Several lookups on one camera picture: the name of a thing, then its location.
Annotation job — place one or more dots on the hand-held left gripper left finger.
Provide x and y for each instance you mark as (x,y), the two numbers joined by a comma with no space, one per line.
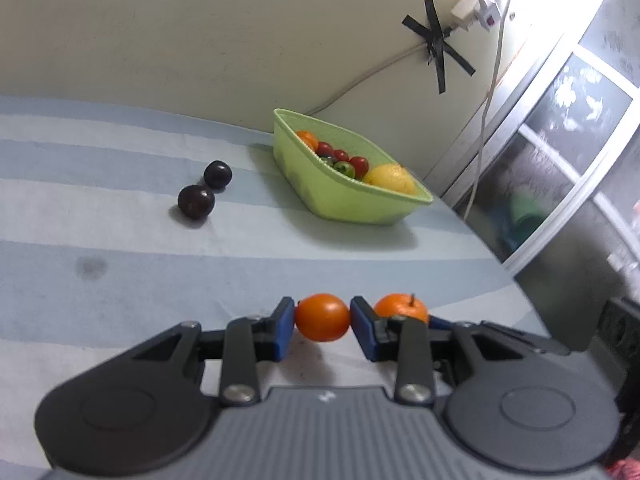
(284,330)

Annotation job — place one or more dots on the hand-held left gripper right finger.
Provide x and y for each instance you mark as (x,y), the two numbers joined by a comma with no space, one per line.
(362,330)

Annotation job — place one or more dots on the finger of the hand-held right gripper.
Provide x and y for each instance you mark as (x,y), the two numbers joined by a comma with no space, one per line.
(440,323)

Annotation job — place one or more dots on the orange tomato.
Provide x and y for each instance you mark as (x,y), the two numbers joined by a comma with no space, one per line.
(322,317)

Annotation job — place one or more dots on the mandarin orange with stem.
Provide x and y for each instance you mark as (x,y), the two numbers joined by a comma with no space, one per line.
(400,306)

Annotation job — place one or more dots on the light green plastic basin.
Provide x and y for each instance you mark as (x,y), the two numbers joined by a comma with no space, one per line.
(340,197)

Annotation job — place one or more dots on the large yellow grapefruit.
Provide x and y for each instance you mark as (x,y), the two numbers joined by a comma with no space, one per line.
(392,179)

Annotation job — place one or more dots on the red tomato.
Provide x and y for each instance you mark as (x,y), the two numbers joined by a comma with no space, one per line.
(325,149)
(341,155)
(359,166)

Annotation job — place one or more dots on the dark purple plum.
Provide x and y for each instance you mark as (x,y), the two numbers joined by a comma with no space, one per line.
(196,202)
(218,174)

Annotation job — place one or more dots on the blue striped cloth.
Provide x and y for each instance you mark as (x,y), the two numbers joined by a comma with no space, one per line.
(125,260)

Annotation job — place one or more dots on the black tape cross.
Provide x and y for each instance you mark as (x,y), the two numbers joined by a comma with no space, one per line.
(437,42)

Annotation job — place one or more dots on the window with white frame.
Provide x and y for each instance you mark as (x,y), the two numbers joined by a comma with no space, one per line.
(565,150)

